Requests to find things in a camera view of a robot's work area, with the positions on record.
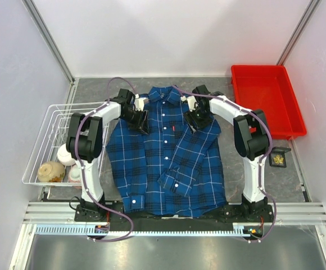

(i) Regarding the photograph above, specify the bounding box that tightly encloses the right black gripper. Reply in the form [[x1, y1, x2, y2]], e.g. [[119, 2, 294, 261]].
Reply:
[[183, 106, 214, 135]]

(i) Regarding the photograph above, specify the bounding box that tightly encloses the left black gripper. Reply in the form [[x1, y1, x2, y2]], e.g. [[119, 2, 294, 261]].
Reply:
[[120, 109, 150, 135]]

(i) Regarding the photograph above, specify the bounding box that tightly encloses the blue plaid shirt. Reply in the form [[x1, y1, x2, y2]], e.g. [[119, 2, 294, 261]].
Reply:
[[106, 87, 227, 218]]

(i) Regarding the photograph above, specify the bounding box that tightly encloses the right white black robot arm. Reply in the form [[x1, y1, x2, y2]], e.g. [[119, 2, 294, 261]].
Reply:
[[181, 85, 273, 222]]

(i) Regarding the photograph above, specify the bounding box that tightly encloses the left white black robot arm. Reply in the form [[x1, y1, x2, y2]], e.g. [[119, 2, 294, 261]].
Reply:
[[66, 89, 148, 221]]

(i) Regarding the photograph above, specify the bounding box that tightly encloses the black brooch box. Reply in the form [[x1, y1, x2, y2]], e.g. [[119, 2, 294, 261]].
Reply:
[[269, 146, 291, 168]]

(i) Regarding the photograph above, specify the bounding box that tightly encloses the red plastic bin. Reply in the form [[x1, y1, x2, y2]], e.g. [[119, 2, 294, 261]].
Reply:
[[231, 65, 307, 140]]

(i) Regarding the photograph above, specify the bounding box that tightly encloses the white ceramic bowl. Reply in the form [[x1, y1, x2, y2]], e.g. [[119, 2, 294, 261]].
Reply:
[[57, 143, 75, 167]]

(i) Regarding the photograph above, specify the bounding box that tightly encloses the pink patterned ceramic bowl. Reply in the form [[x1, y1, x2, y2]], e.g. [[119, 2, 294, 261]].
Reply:
[[68, 165, 82, 190]]

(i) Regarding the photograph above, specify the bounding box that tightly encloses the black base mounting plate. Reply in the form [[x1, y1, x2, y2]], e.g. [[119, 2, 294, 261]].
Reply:
[[69, 201, 274, 231]]

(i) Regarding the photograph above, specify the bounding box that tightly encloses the beige ceramic bowl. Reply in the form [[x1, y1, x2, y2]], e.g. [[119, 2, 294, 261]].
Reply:
[[37, 161, 65, 183]]

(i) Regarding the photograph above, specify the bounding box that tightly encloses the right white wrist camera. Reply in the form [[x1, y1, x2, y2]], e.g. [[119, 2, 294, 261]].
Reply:
[[180, 96, 197, 113]]

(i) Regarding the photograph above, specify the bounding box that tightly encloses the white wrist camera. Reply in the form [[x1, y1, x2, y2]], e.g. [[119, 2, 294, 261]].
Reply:
[[134, 94, 149, 111], [180, 96, 197, 113]]

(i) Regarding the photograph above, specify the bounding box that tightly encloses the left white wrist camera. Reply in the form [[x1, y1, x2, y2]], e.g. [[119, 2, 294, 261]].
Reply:
[[134, 94, 149, 111]]

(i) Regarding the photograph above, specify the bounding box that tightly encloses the white wire dish rack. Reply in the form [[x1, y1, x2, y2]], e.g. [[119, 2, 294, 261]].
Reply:
[[22, 102, 102, 187]]

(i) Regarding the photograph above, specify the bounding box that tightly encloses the aluminium slotted rail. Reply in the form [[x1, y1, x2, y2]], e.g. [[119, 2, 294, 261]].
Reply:
[[35, 224, 252, 237]]

